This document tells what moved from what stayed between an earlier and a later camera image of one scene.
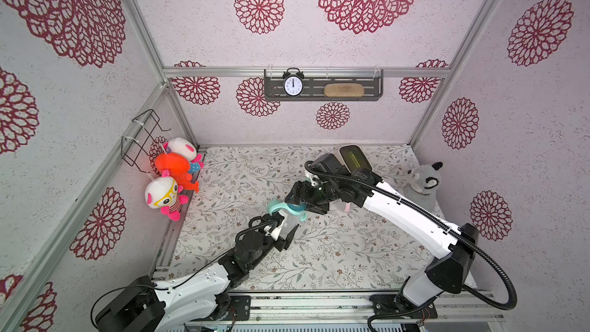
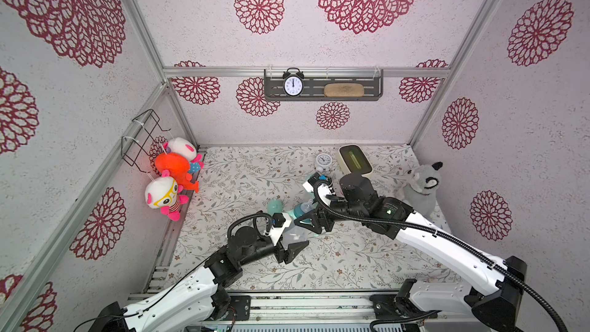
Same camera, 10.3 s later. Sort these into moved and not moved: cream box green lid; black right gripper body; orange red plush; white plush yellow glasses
Moved: black right gripper body
Not moved: orange red plush; white plush yellow glasses; cream box green lid
